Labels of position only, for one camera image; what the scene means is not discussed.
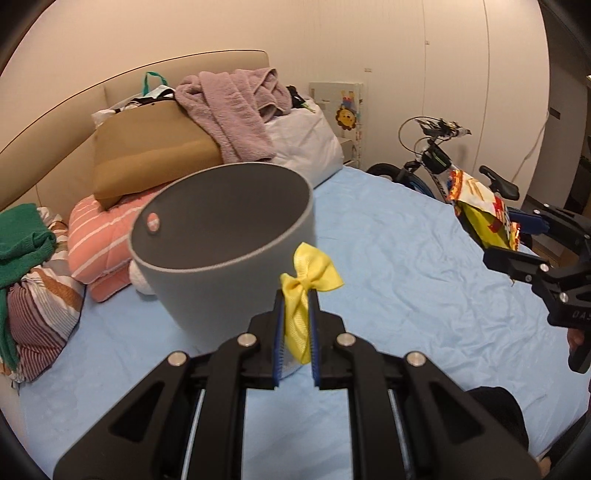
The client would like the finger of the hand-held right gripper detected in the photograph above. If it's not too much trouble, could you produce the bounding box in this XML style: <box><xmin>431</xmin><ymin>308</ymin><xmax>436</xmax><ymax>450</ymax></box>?
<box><xmin>508</xmin><ymin>206</ymin><xmax>591</xmax><ymax>252</ymax></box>
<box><xmin>482</xmin><ymin>246</ymin><xmax>554</xmax><ymax>288</ymax></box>

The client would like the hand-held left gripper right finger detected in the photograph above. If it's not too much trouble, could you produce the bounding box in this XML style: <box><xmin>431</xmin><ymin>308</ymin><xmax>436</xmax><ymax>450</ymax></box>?
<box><xmin>308</xmin><ymin>291</ymin><xmax>541</xmax><ymax>480</ymax></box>

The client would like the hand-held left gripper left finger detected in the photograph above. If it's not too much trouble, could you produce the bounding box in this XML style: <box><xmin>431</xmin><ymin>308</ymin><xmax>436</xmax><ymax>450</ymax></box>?
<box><xmin>53</xmin><ymin>288</ymin><xmax>284</xmax><ymax>480</ymax></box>

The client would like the yellow ribbon bow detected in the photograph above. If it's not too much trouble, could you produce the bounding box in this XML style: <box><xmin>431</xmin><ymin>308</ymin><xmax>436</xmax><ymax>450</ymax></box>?
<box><xmin>280</xmin><ymin>242</ymin><xmax>344</xmax><ymax>364</ymax></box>

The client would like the yellow snack packet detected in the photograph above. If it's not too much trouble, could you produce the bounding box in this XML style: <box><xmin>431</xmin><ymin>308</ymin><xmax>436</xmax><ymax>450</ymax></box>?
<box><xmin>447</xmin><ymin>168</ymin><xmax>522</xmax><ymax>252</ymax></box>

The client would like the grey round bin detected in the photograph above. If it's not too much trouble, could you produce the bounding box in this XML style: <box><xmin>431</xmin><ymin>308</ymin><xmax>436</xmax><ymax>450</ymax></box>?
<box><xmin>128</xmin><ymin>162</ymin><xmax>318</xmax><ymax>352</ymax></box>

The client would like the light blue bed sheet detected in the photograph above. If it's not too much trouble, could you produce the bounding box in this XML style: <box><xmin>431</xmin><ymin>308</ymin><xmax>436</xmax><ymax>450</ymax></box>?
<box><xmin>18</xmin><ymin>166</ymin><xmax>591</xmax><ymax>480</ymax></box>

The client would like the white bicycle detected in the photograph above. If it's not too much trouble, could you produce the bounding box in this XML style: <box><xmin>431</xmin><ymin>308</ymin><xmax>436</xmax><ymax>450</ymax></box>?
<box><xmin>367</xmin><ymin>117</ymin><xmax>536</xmax><ymax>217</ymax></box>

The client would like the white fluffy cloth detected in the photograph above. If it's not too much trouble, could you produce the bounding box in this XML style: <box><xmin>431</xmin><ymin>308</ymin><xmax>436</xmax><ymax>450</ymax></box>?
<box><xmin>128</xmin><ymin>261</ymin><xmax>160</xmax><ymax>296</ymax></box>

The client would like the white nightstand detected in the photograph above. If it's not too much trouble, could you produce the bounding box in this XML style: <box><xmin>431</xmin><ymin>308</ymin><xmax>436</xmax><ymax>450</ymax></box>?
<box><xmin>342</xmin><ymin>138</ymin><xmax>365</xmax><ymax>169</ymax></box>

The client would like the white pillow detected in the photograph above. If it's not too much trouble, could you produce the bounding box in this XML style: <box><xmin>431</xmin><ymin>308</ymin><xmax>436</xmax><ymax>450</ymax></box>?
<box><xmin>263</xmin><ymin>99</ymin><xmax>345</xmax><ymax>189</ymax></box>

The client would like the pink striped blanket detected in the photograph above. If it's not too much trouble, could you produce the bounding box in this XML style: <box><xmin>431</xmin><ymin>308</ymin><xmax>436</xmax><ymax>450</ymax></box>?
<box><xmin>68</xmin><ymin>185</ymin><xmax>171</xmax><ymax>303</ymax></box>

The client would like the lion sticker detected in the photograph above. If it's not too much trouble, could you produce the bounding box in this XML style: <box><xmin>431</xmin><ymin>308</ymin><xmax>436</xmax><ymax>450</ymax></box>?
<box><xmin>333</xmin><ymin>104</ymin><xmax>360</xmax><ymax>131</ymax></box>

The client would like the brown paper bag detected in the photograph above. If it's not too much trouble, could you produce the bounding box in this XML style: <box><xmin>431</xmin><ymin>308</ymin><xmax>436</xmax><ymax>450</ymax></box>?
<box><xmin>91</xmin><ymin>99</ymin><xmax>223</xmax><ymax>212</ymax></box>

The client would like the brown striped cloth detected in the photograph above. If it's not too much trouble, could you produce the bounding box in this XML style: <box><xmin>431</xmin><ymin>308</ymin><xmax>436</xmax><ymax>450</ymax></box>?
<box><xmin>7</xmin><ymin>208</ymin><xmax>86</xmax><ymax>384</ymax></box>

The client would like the purple towel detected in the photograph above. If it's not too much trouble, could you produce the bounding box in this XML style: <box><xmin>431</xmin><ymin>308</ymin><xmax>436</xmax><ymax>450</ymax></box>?
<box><xmin>175</xmin><ymin>68</ymin><xmax>293</xmax><ymax>164</ymax></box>

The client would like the white decorated panel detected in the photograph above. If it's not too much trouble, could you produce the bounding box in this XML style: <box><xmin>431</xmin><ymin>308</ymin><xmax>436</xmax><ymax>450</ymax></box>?
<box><xmin>308</xmin><ymin>80</ymin><xmax>366</xmax><ymax>167</ymax></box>

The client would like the green knit sweater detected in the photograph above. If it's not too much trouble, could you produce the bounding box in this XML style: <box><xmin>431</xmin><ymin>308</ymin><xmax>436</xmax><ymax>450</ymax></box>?
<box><xmin>0</xmin><ymin>204</ymin><xmax>57</xmax><ymax>367</ymax></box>

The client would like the beige headboard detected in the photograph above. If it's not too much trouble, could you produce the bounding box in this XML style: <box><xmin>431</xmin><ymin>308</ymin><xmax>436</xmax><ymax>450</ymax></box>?
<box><xmin>0</xmin><ymin>50</ymin><xmax>271</xmax><ymax>213</ymax></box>

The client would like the white cable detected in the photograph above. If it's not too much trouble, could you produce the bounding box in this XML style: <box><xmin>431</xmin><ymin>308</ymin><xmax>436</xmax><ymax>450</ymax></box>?
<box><xmin>510</xmin><ymin>111</ymin><xmax>550</xmax><ymax>185</ymax></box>

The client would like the bag with green handle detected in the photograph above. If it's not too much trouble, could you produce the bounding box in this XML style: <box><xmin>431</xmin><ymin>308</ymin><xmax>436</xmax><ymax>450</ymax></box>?
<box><xmin>91</xmin><ymin>71</ymin><xmax>178</xmax><ymax>126</ymax></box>

